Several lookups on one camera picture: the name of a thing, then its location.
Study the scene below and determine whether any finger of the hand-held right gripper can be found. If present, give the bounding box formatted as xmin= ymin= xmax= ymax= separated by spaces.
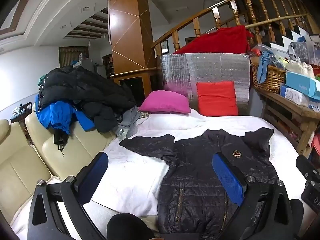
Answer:
xmin=296 ymin=155 xmax=320 ymax=183

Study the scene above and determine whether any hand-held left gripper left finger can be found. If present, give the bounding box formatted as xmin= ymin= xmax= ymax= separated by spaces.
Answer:
xmin=27 ymin=151 xmax=109 ymax=240

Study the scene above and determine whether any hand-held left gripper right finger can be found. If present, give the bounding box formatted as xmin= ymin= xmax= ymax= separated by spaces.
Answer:
xmin=212 ymin=152 xmax=302 ymax=240

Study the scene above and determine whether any black quilted jacket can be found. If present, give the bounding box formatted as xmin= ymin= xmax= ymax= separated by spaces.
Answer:
xmin=119 ymin=127 xmax=280 ymax=240

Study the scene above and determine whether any person's right leg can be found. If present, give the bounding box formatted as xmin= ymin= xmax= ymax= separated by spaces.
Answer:
xmin=289 ymin=199 xmax=305 ymax=233

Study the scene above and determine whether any person's leg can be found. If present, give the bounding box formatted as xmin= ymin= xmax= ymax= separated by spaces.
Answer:
xmin=289 ymin=199 xmax=305 ymax=233
xmin=107 ymin=212 xmax=160 ymax=240

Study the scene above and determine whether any white blanket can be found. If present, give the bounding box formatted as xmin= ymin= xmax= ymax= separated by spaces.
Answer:
xmin=11 ymin=107 xmax=315 ymax=240

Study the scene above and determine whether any black garment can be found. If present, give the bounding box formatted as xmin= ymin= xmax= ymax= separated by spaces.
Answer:
xmin=82 ymin=102 xmax=120 ymax=133

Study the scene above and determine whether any wooden table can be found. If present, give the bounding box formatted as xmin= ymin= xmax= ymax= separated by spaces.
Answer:
xmin=252 ymin=85 xmax=320 ymax=155

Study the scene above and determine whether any grey garment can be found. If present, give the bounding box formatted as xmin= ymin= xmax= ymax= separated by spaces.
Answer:
xmin=112 ymin=105 xmax=143 ymax=140

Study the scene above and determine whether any person's left leg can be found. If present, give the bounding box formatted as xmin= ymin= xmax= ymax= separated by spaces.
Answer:
xmin=107 ymin=212 xmax=160 ymax=240

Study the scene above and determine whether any blue jacket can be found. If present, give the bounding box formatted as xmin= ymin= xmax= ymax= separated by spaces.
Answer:
xmin=36 ymin=95 xmax=95 ymax=135

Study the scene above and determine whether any white tissue pack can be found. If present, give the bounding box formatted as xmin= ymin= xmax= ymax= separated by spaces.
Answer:
xmin=280 ymin=84 xmax=310 ymax=107

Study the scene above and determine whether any cream leather sofa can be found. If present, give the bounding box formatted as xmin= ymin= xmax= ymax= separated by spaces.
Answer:
xmin=0 ymin=102 xmax=118 ymax=220

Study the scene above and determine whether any red cushion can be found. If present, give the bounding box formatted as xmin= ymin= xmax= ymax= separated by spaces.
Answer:
xmin=196 ymin=81 xmax=239 ymax=117

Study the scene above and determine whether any light blue cardboard box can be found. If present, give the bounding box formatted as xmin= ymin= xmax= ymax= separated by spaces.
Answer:
xmin=285 ymin=71 xmax=320 ymax=101

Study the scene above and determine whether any black puffer coat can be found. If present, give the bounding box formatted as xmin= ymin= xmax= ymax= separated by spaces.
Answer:
xmin=39 ymin=66 xmax=137 ymax=120

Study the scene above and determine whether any wicker basket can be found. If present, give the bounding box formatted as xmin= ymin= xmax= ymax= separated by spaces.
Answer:
xmin=251 ymin=63 xmax=287 ymax=93

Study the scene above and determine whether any pink cushion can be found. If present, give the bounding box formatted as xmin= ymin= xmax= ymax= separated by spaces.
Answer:
xmin=139 ymin=90 xmax=192 ymax=114

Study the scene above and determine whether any cream fluffy cloth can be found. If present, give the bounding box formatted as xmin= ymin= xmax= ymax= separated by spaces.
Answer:
xmin=285 ymin=61 xmax=315 ymax=78

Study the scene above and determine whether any blue cloth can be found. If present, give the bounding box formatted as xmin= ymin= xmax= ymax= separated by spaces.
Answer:
xmin=257 ymin=51 xmax=275 ymax=84

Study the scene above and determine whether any silver foil mat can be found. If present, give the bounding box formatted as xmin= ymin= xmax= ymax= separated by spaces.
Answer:
xmin=156 ymin=52 xmax=252 ymax=117

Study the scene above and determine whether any grey plastic bag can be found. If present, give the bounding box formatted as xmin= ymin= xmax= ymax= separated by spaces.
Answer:
xmin=287 ymin=41 xmax=310 ymax=63

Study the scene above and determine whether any brown wooden door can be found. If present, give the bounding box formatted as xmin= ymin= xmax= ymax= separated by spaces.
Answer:
xmin=59 ymin=46 xmax=89 ymax=68

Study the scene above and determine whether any red blanket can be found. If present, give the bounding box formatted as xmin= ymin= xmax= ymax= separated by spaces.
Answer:
xmin=172 ymin=25 xmax=253 ymax=55

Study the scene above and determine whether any wooden column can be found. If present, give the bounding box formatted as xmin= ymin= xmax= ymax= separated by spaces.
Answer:
xmin=108 ymin=0 xmax=158 ymax=100

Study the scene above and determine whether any wooden stair railing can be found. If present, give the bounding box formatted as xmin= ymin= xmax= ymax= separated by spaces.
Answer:
xmin=151 ymin=0 xmax=320 ymax=55

